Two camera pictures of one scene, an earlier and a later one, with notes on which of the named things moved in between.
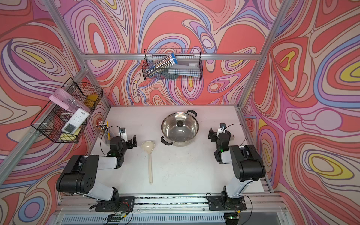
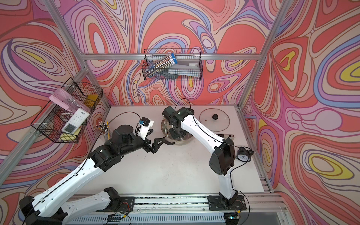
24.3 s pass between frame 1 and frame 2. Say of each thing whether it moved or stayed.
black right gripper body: moved
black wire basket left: stayed
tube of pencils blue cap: stayed
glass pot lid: moved
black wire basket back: stayed
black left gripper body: moved
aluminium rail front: stayed
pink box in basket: stayed
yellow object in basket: stayed
